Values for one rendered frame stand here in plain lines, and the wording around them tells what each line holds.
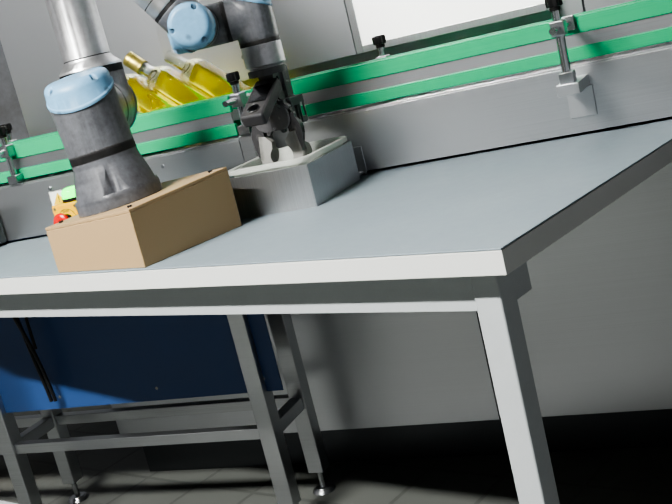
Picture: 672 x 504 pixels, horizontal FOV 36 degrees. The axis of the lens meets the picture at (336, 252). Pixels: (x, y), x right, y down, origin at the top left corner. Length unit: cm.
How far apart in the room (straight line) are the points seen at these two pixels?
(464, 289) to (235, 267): 36
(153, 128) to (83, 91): 45
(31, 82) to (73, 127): 95
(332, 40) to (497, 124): 46
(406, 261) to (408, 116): 74
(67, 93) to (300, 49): 69
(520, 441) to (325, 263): 35
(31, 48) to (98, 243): 103
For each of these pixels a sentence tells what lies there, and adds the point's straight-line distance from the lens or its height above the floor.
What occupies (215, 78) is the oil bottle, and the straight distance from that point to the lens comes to 222.
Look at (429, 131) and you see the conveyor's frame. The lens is 202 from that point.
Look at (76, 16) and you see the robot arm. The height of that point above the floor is 117.
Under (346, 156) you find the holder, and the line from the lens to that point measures 198.
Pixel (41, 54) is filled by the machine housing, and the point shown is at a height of 115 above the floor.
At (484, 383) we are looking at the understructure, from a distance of 238.
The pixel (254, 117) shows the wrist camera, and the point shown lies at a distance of 181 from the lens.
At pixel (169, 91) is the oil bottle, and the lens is 228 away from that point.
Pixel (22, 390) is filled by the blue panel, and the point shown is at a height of 39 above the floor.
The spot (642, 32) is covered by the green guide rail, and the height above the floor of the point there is 91.
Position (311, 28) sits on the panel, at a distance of 227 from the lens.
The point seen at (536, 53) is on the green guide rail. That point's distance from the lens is 197.
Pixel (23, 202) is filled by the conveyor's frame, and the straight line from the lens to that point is 240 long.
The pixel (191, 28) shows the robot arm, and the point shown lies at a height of 110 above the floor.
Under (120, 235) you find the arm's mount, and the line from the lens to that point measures 169.
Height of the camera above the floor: 104
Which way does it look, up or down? 12 degrees down
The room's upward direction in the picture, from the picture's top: 14 degrees counter-clockwise
